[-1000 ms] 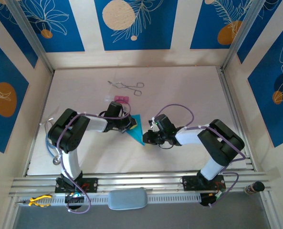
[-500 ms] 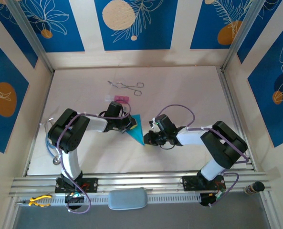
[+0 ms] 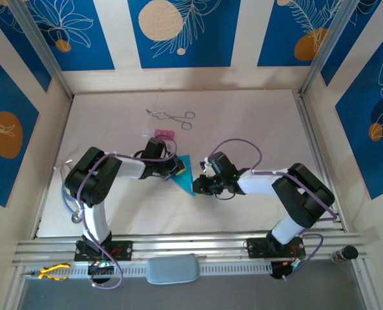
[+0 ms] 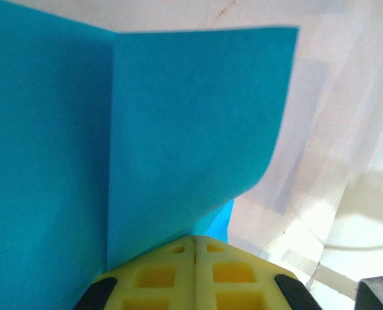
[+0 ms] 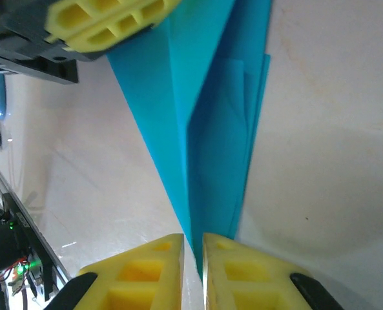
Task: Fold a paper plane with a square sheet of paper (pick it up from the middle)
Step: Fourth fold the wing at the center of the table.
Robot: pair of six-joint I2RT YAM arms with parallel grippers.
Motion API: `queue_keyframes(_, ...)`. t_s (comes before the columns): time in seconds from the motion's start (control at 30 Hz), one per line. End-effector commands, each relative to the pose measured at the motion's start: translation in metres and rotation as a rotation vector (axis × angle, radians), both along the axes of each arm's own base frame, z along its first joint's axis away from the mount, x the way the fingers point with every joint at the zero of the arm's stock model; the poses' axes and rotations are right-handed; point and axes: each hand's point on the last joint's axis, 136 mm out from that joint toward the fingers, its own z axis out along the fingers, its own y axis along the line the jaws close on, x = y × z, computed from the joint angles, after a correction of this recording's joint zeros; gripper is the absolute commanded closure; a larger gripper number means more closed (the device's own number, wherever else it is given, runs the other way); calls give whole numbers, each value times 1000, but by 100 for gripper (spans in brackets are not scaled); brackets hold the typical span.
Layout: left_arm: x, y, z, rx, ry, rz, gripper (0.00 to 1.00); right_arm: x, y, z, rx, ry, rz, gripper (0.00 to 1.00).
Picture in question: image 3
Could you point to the blue paper sheet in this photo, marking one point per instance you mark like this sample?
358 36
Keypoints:
188 181

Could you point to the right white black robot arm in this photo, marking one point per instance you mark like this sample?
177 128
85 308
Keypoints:
304 193

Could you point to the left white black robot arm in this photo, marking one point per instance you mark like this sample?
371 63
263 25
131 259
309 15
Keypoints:
91 181

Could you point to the white table cover sheet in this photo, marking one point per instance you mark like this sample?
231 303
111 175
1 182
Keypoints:
243 113

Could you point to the small clear plastic cap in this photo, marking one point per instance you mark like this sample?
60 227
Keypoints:
147 133

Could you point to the pink pill box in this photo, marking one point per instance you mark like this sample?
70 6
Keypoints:
165 133

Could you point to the grey zip pouch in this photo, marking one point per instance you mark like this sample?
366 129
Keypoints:
172 269

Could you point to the blue stethoscope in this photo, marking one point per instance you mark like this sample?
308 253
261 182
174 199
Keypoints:
76 218

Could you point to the dark capped labelled bottle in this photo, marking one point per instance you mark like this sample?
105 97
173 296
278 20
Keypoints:
347 252

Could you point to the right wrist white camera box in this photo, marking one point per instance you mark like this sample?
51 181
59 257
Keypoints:
206 165

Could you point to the aluminium mounting rail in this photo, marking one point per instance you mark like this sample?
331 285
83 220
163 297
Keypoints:
191 245

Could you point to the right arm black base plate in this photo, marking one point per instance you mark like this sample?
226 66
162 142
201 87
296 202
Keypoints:
259 247

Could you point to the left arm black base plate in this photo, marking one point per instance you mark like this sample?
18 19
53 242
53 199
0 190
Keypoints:
123 250

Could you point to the aluminium side rail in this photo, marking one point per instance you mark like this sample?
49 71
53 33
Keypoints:
306 113

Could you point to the aluminium frame post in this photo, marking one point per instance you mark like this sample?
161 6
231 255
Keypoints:
326 48
42 48

